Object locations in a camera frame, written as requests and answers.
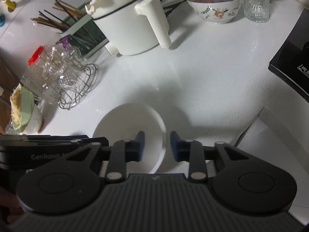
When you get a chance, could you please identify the white bowl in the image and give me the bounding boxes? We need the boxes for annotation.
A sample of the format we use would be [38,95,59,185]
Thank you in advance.
[93,103,167,174]
[22,104,44,135]

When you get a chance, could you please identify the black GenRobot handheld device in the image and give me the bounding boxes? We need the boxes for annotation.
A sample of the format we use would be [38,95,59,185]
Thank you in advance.
[1,135,109,172]

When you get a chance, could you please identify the white bowl under colander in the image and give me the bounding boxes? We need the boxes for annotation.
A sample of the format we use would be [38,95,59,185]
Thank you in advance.
[22,104,44,135]

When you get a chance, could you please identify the green colander with noodles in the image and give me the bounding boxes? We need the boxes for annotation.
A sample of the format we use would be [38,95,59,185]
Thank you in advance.
[9,84,34,132]

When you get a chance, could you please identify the red lid glass jar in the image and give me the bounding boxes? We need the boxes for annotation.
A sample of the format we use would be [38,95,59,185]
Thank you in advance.
[20,46,61,104]

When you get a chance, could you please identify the wooden cutting board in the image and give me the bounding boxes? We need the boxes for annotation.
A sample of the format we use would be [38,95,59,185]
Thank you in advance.
[0,58,19,135]

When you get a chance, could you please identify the black induction cooker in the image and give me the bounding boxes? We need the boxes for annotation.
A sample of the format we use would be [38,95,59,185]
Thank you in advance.
[268,9,309,101]

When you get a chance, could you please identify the green chopstick holder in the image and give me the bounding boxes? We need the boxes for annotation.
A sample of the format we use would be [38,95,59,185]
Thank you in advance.
[31,0,108,59]

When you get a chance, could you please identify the white electric cooking pot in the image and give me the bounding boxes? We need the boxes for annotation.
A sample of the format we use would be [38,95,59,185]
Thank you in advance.
[85,0,172,55]

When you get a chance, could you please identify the patterned bowl with food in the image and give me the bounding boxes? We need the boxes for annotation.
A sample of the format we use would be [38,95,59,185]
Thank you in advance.
[187,0,241,24]

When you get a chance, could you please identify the textured drinking glass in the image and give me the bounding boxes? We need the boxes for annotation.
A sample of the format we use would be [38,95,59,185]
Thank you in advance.
[243,0,270,23]

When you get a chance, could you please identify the wire glass rack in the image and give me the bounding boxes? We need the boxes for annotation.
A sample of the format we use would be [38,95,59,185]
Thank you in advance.
[40,35,97,109]

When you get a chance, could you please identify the yellow wall pipe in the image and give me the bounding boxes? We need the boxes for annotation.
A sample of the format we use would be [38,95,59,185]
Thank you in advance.
[1,0,16,13]

